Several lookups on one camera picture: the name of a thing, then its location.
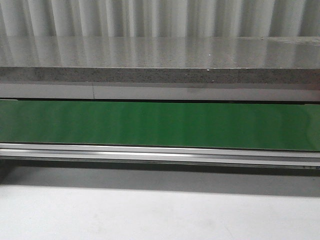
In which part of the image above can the green conveyor belt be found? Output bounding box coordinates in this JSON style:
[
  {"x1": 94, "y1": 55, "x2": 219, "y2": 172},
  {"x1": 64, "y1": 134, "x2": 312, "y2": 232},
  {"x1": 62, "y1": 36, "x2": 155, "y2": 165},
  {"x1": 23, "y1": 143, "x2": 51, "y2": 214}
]
[{"x1": 0, "y1": 100, "x2": 320, "y2": 151}]

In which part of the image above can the white pleated curtain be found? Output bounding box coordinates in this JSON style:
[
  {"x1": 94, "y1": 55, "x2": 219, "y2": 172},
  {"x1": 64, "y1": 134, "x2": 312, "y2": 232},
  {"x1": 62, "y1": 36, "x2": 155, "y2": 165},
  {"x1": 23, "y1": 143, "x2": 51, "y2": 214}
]
[{"x1": 0, "y1": 0, "x2": 320, "y2": 38}]

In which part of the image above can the aluminium conveyor frame rail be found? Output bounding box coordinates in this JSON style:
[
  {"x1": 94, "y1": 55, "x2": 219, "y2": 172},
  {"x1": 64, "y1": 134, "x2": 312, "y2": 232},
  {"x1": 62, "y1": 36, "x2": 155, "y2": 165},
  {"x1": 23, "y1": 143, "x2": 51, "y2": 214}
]
[{"x1": 0, "y1": 143, "x2": 320, "y2": 169}]

